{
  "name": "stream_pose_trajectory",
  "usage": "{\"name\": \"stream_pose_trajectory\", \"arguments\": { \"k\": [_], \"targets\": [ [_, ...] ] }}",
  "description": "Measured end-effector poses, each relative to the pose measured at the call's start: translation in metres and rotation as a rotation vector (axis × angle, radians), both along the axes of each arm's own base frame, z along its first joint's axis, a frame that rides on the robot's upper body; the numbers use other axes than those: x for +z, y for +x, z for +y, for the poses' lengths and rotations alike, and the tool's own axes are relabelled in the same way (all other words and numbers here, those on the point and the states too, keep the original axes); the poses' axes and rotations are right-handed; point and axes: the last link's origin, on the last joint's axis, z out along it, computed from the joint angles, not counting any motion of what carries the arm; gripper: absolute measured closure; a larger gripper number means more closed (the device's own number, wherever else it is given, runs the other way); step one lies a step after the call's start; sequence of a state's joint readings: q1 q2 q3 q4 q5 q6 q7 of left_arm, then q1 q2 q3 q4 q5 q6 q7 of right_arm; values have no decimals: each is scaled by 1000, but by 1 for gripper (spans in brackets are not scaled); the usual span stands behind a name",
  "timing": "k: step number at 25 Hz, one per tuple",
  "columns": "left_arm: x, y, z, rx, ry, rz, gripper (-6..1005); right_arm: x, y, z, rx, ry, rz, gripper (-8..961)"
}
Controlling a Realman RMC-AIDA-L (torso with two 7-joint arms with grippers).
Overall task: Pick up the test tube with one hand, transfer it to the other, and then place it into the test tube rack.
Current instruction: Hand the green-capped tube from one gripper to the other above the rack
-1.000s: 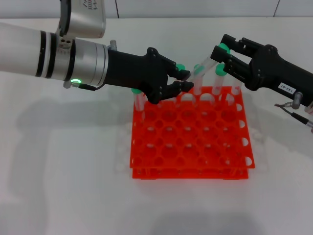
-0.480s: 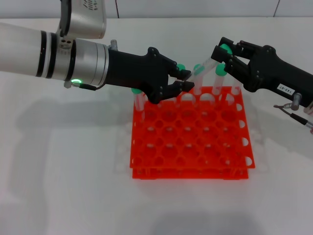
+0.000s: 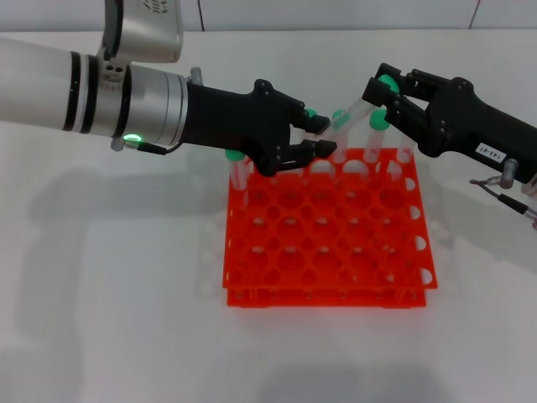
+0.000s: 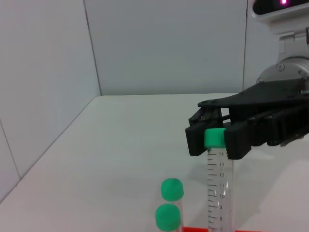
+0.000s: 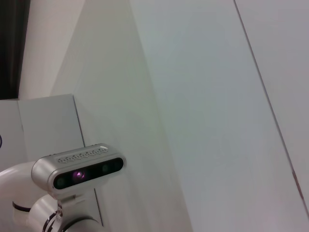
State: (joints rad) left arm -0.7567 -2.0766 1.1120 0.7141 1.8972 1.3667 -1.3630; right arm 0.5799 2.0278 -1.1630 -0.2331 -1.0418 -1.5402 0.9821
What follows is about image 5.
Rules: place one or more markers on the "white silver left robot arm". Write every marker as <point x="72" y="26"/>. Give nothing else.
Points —
<point x="17" y="181"/>

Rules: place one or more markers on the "dark curtain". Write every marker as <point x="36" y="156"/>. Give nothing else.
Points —
<point x="9" y="48"/>

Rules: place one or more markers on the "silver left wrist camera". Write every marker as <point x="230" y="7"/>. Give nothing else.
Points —
<point x="79" y="154"/>

